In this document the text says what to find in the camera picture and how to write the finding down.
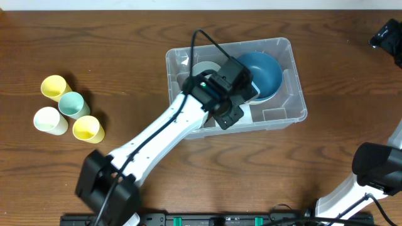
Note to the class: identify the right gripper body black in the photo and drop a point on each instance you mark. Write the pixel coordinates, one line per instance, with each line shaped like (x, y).
(386, 37)

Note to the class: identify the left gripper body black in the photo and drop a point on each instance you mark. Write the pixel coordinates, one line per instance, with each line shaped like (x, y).
(249, 92)

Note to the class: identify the grey small bowl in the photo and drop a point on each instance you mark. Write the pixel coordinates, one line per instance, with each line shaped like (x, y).
(202, 66)

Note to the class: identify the dark blue bowl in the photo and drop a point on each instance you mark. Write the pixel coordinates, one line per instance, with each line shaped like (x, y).
(266, 71)
(261, 100)

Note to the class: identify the clear plastic storage bin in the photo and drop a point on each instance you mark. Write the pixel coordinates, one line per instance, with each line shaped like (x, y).
(285, 108)

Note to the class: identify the yellow plastic cup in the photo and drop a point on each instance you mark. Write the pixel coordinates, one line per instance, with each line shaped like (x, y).
(54, 87)
(88, 129)

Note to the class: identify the green plastic cup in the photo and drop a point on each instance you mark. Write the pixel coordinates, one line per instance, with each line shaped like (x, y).
(73, 105)

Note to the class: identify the white plastic cup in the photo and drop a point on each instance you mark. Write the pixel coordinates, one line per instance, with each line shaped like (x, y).
(49, 120)

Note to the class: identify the beige large bowl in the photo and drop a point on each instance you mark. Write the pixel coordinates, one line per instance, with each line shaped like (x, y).
(248, 102)

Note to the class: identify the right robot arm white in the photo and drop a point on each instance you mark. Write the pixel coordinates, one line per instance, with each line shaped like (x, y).
(376, 174)

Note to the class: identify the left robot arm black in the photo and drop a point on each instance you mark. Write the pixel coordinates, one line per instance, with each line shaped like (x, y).
(109, 185)

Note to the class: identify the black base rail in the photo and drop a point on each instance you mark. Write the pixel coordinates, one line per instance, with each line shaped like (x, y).
(160, 219)

